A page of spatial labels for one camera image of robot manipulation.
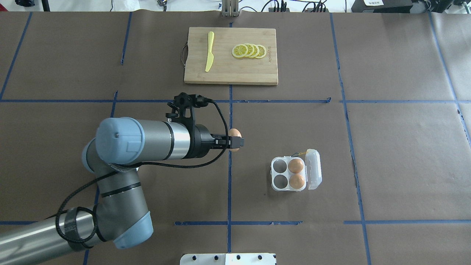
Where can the lemon slice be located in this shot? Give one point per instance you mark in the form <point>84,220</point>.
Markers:
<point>249,49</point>
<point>255,51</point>
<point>261,51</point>
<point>240,51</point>

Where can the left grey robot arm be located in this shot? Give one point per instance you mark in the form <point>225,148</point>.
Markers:
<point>112,207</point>

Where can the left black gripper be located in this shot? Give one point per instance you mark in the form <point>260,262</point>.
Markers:
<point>202,141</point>

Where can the yellow plastic knife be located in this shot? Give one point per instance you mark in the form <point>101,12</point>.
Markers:
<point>210,56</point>

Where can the clear plastic egg box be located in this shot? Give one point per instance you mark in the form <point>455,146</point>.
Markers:
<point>312,172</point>

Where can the front lemon slice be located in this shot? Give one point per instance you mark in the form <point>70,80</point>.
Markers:
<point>240,51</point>

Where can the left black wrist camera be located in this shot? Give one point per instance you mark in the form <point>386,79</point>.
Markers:
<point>183,106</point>

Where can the grey metal camera stand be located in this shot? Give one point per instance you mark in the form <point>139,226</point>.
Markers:
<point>230,8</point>

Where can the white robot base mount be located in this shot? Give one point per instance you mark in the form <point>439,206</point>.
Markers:
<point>229,259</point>

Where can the wooden cutting board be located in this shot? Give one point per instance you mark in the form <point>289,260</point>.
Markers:
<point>227,69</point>

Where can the brown egg upper slot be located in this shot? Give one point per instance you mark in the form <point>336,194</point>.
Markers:
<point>296,165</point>

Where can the brown egg from bowl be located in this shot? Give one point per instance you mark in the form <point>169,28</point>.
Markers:
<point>233,132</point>

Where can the back lemon slice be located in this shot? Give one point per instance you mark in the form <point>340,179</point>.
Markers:
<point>261,51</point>

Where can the black box background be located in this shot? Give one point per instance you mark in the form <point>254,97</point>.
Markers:
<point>391,6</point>

